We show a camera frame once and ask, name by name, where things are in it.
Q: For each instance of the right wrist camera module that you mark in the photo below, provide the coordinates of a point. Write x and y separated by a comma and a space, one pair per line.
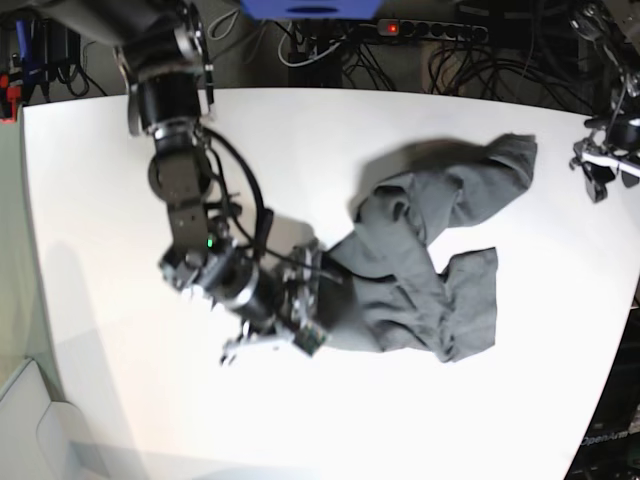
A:
309, 338

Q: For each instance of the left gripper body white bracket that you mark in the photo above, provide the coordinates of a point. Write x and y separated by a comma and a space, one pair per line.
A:
588, 152

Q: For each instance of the black power strip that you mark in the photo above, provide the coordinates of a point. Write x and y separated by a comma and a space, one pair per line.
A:
428, 30

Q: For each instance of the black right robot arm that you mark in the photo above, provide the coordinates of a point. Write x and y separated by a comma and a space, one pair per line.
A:
161, 51

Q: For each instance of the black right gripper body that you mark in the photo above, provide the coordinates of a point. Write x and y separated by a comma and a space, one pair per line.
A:
270, 303

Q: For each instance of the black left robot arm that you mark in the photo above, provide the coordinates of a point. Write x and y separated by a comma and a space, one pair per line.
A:
610, 151

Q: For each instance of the red black clamp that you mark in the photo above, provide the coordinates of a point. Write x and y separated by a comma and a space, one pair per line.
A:
11, 96

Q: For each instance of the blue plastic box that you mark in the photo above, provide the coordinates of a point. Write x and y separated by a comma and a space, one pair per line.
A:
311, 9

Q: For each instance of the dark grey t-shirt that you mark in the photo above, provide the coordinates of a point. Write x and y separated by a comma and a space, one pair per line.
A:
393, 296

